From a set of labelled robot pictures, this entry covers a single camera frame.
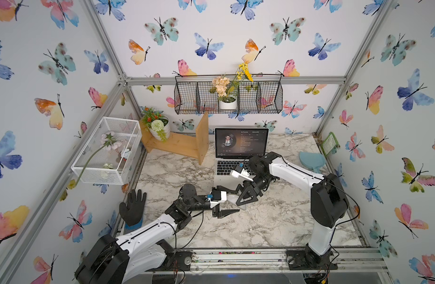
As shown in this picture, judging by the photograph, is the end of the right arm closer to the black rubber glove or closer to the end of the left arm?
the end of the left arm

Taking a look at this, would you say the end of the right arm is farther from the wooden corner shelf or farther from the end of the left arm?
the wooden corner shelf

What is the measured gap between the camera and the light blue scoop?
106 cm

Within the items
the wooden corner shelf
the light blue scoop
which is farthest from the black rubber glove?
the light blue scoop
